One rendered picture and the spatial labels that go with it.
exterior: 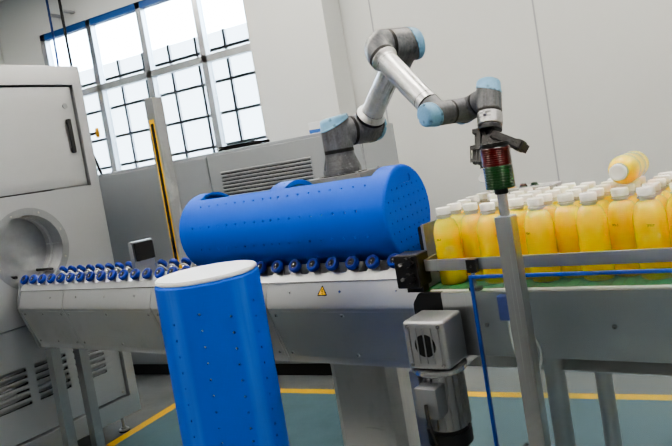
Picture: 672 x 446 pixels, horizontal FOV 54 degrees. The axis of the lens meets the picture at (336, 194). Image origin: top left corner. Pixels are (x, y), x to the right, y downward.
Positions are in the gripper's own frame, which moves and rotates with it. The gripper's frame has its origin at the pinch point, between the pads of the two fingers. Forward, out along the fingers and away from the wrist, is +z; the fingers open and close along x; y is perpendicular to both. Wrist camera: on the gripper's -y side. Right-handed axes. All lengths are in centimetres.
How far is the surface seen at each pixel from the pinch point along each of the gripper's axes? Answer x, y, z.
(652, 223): 19, -44, 20
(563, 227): 16.4, -23.3, 17.6
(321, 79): -163, 204, -159
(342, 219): 22.1, 39.7, 8.9
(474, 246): 15.6, 0.6, 19.7
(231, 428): 46, 55, 68
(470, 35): -203, 104, -182
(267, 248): 19, 73, 14
